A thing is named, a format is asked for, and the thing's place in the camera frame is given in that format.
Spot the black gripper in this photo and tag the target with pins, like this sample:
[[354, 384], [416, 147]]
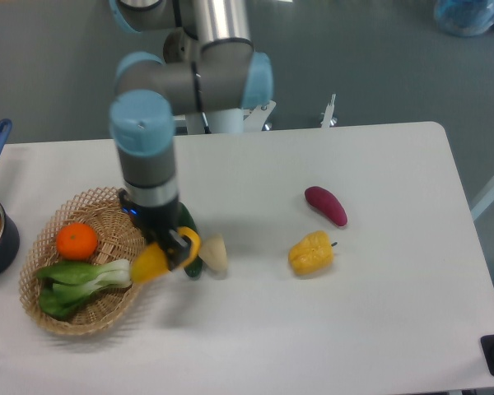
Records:
[[159, 224]]

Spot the yellow mango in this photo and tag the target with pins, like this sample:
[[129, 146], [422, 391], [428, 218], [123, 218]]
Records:
[[152, 262]]

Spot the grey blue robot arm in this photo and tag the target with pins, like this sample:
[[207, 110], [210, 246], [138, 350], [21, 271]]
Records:
[[221, 71]]

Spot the woven wicker basket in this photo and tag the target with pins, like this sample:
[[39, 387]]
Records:
[[117, 239]]

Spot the dark green cucumber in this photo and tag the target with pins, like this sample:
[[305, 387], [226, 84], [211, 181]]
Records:
[[194, 268]]

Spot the cream garlic bulb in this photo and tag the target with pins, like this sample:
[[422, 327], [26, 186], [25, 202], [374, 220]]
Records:
[[213, 253]]

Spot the orange tangerine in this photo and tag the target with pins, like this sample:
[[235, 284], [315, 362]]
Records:
[[77, 241]]

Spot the green bok choy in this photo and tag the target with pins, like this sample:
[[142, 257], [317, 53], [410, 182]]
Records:
[[68, 285]]

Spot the yellow bell pepper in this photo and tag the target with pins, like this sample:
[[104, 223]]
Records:
[[312, 254]]

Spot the purple sweet potato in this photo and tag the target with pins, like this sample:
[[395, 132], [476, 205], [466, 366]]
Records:
[[323, 201]]

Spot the blue plastic bag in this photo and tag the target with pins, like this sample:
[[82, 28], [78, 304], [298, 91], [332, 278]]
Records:
[[464, 18]]

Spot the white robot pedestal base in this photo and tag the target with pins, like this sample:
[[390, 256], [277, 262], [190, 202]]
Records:
[[227, 121]]

